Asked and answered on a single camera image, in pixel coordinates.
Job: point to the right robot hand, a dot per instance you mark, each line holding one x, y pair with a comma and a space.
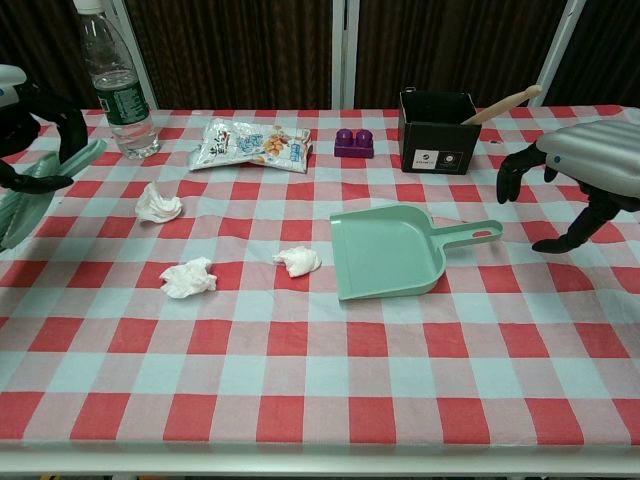
595, 155

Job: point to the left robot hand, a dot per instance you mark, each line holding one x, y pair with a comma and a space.
72, 125

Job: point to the green hand brush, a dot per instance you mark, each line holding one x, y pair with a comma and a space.
20, 210

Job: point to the tissue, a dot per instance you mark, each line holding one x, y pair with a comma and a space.
300, 261
187, 279
157, 207

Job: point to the green dustpan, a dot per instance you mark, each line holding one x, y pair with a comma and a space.
385, 250

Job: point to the white snack packet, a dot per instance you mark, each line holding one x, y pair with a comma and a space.
250, 147

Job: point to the clear plastic water bottle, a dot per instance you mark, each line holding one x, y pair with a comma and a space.
120, 100

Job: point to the wooden stick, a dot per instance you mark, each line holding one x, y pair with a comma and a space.
505, 106

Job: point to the black square box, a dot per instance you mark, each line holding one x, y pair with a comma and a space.
440, 145

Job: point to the dark brown curtain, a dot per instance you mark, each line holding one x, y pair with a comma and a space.
240, 50

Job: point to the purple building block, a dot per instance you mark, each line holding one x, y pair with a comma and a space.
354, 145

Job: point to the red white checked tablecloth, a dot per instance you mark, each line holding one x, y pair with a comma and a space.
320, 360

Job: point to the white slanted frame post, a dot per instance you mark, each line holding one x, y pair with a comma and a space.
137, 55
557, 50

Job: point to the white upright frame post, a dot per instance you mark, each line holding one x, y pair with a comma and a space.
345, 50

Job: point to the white table frame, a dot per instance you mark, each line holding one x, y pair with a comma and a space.
320, 464

